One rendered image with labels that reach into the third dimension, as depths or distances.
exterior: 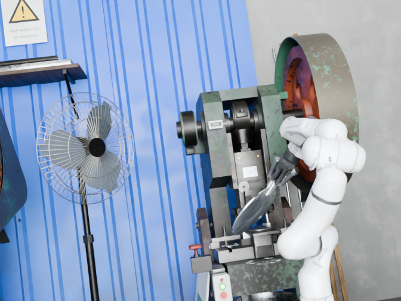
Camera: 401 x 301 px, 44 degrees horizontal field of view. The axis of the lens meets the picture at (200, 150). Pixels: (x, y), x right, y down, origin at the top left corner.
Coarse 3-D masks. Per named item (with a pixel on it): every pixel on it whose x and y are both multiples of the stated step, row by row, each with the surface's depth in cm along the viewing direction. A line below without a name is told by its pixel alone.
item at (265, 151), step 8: (264, 128) 252; (256, 136) 264; (264, 136) 252; (256, 144) 267; (264, 144) 251; (232, 152) 250; (264, 152) 251; (232, 160) 249; (264, 160) 251; (232, 168) 249; (264, 168) 254; (232, 176) 249; (232, 184) 250
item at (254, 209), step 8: (264, 192) 228; (272, 192) 237; (256, 200) 227; (264, 200) 236; (272, 200) 244; (248, 208) 227; (256, 208) 237; (264, 208) 244; (240, 216) 226; (248, 216) 236; (256, 216) 242; (240, 224) 233; (248, 224) 241; (232, 232) 234; (240, 232) 241
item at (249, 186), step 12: (240, 156) 253; (252, 156) 254; (240, 168) 253; (252, 168) 253; (240, 180) 252; (252, 180) 253; (264, 180) 253; (240, 192) 252; (252, 192) 249; (240, 204) 252
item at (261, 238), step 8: (248, 232) 238; (256, 232) 233; (264, 232) 230; (272, 232) 230; (256, 240) 241; (264, 240) 241; (272, 240) 242; (256, 248) 241; (264, 248) 241; (272, 248) 241; (256, 256) 241; (264, 256) 241
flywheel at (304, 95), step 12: (300, 48) 253; (288, 60) 278; (300, 60) 267; (288, 72) 282; (300, 72) 270; (288, 84) 288; (300, 84) 273; (312, 84) 257; (288, 96) 293; (300, 96) 282; (312, 96) 256; (288, 108) 295; (300, 108) 267; (312, 108) 258; (300, 168) 281; (312, 180) 262
